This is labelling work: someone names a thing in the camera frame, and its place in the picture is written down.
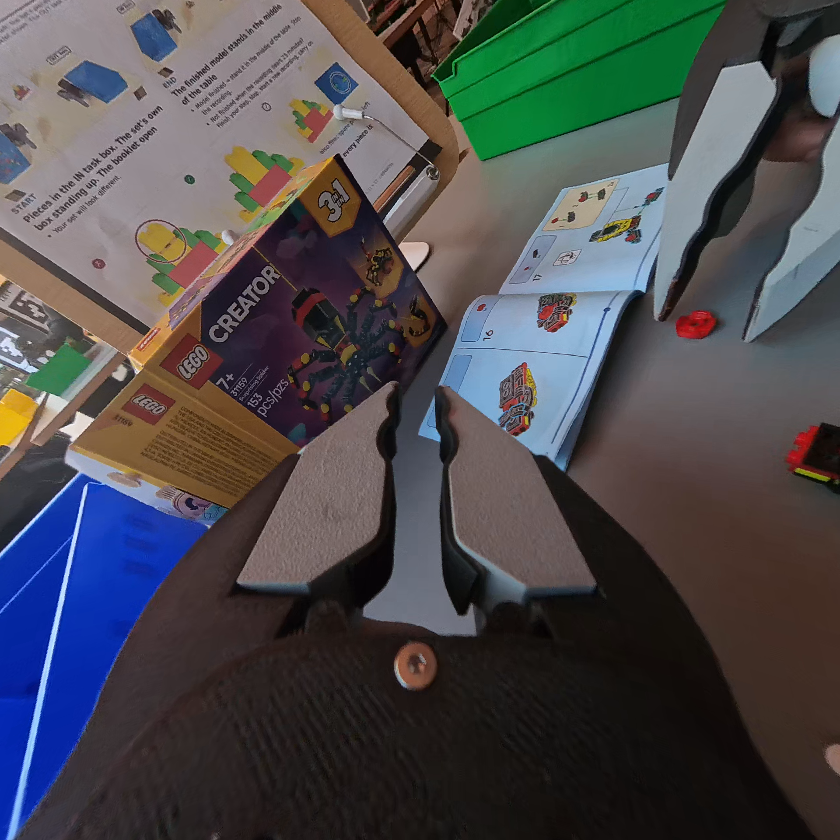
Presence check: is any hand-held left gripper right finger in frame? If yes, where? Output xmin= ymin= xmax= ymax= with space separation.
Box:
xmin=434 ymin=386 xmax=598 ymax=618

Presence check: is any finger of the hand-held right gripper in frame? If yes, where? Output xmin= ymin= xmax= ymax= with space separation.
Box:
xmin=654 ymin=59 xmax=783 ymax=322
xmin=743 ymin=154 xmax=840 ymax=343

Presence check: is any brown display board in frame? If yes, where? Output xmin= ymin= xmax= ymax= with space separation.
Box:
xmin=0 ymin=0 xmax=468 ymax=358

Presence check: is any blue plastic bin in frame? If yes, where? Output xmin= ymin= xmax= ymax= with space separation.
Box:
xmin=0 ymin=472 xmax=211 ymax=840

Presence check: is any green plastic bin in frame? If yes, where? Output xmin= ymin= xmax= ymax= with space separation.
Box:
xmin=446 ymin=13 xmax=723 ymax=126
xmin=432 ymin=0 xmax=726 ymax=99
xmin=459 ymin=39 xmax=697 ymax=161

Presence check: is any lego instruction booklet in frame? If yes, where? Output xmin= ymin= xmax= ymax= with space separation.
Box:
xmin=419 ymin=163 xmax=670 ymax=472

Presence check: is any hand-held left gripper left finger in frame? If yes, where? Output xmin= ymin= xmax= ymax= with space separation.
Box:
xmin=235 ymin=381 xmax=401 ymax=611

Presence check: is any metal clip stand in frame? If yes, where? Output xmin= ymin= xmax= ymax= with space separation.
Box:
xmin=331 ymin=101 xmax=442 ymax=270

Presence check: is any yellow bin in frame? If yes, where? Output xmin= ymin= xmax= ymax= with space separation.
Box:
xmin=0 ymin=387 xmax=40 ymax=450

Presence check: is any person's right hand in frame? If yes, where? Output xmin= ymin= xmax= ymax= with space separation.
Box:
xmin=763 ymin=77 xmax=826 ymax=164

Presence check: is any white printed box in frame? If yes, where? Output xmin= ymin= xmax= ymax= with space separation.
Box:
xmin=64 ymin=449 xmax=227 ymax=529

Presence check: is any wooden furniture frame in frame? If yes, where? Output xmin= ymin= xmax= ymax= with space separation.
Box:
xmin=357 ymin=0 xmax=500 ymax=83

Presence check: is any lego set box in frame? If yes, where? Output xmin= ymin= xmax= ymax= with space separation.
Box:
xmin=67 ymin=154 xmax=449 ymax=509

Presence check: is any printed instruction sheet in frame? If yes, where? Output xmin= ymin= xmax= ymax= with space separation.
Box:
xmin=0 ymin=0 xmax=431 ymax=329

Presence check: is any partly built lego model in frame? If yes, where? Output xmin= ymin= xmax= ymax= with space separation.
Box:
xmin=786 ymin=423 xmax=840 ymax=494

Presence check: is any black white marker tag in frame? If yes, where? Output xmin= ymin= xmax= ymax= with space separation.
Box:
xmin=0 ymin=282 xmax=67 ymax=368

